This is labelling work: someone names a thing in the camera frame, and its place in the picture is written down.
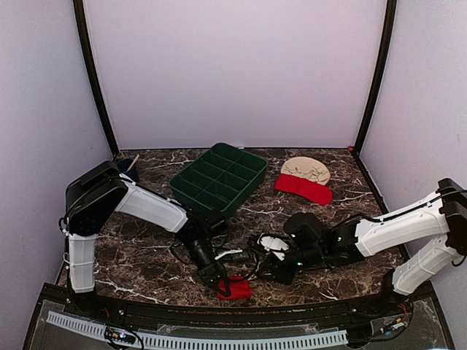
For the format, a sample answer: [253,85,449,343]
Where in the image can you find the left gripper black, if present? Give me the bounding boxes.
[181,238,230,297]

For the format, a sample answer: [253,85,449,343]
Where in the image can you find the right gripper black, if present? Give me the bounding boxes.
[255,244,325,285]

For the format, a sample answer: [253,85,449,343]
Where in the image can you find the green compartment tray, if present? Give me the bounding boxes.
[169,142,268,218]

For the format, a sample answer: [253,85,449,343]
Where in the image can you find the red sock plain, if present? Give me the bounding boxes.
[274,174,332,206]

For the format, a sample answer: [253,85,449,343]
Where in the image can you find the red sock with santa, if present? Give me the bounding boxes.
[217,276,252,300]

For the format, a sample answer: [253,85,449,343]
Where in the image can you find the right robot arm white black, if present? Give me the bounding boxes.
[257,178,466,316]

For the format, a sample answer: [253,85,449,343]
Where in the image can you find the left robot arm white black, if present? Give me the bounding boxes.
[58,161,231,318]

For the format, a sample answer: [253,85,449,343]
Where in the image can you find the beige patterned plate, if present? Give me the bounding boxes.
[280,156,331,185]

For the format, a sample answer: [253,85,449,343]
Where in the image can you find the wooden stick in cup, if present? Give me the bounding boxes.
[127,154,139,171]

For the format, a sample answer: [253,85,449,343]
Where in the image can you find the dark blue cup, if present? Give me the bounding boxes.
[116,158,140,182]

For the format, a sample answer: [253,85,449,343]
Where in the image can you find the small circuit board right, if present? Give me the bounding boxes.
[379,318,406,334]

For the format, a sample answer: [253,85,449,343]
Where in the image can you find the small circuit board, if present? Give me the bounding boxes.
[104,327,136,344]
[379,318,406,334]

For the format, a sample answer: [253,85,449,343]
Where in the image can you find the small circuit board left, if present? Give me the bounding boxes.
[104,327,136,344]

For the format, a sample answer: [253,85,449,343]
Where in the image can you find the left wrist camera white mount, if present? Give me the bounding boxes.
[215,249,243,260]

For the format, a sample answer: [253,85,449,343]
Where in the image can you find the grey slotted cable duct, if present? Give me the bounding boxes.
[45,311,349,349]

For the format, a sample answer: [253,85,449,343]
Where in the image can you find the black front rail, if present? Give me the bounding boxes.
[28,282,445,334]

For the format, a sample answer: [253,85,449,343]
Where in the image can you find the right black frame post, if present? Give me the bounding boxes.
[352,0,398,158]

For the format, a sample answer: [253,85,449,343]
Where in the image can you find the black frame post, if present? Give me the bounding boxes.
[72,0,120,158]
[352,0,398,158]

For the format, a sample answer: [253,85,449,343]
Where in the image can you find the left black frame post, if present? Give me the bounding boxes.
[72,0,120,158]

